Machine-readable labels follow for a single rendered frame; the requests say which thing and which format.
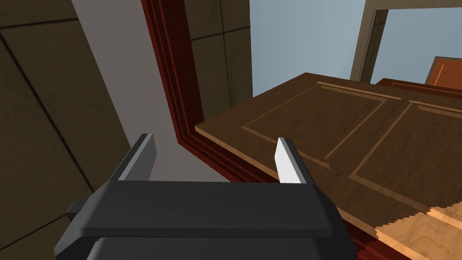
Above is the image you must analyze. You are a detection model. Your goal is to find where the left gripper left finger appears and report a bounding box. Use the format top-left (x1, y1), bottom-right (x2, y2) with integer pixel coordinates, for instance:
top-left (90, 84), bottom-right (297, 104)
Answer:
top-left (109, 133), bottom-right (157, 182)

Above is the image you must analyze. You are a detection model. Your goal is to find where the brown panelled wooden door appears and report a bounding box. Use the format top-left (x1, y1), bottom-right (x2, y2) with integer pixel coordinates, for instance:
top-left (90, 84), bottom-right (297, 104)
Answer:
top-left (194, 72), bottom-right (462, 260)

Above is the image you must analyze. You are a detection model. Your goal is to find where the orange wooden door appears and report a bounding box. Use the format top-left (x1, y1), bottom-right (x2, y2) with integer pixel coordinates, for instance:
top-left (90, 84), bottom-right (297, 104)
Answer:
top-left (425, 56), bottom-right (462, 89)

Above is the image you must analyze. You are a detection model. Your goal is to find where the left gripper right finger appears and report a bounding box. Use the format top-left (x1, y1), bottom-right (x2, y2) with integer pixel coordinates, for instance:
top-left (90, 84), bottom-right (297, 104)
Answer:
top-left (274, 137), bottom-right (307, 185)

